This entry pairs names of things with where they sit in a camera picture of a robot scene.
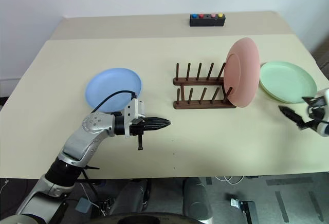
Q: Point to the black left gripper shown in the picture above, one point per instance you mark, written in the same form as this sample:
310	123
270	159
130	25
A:
137	127

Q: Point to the small blue-grey box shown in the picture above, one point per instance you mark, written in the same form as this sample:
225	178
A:
83	205

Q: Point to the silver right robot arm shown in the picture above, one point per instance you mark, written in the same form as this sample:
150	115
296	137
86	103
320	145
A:
324	129

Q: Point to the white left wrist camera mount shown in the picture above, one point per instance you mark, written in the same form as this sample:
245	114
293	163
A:
133	108

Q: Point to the dark grey chair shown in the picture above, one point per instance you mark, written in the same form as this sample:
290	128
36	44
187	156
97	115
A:
322	59

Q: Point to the dark round disc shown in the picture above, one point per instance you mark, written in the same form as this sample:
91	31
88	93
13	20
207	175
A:
144	219

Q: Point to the black metal caster bracket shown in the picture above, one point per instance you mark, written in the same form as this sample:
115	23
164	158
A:
246	208

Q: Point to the beige rounded robot shell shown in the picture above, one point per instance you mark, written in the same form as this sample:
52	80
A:
18	220

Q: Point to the dark grey rounded cylinder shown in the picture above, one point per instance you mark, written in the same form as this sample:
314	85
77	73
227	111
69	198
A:
196	198
131	195

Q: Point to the blue plate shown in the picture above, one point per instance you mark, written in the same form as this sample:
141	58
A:
113	88

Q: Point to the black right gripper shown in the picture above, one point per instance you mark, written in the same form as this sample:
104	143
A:
315	113

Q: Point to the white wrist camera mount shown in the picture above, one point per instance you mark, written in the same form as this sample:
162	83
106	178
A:
133	108
324	94

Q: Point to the pink plate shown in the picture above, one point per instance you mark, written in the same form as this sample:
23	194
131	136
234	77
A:
242	80

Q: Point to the wooden dish rack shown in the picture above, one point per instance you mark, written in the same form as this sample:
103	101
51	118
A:
198	81

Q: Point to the yellow button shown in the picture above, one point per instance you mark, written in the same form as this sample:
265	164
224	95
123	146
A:
220	16

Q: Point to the black button box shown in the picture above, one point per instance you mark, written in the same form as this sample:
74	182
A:
207	22

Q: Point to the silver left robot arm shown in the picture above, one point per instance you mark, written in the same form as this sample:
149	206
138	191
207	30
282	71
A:
77	144

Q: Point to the red button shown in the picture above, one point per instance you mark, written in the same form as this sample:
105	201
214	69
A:
201	16

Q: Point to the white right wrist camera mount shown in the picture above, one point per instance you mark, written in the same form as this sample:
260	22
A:
324	94

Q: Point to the green plate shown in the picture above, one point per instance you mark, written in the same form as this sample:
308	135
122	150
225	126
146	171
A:
285	80

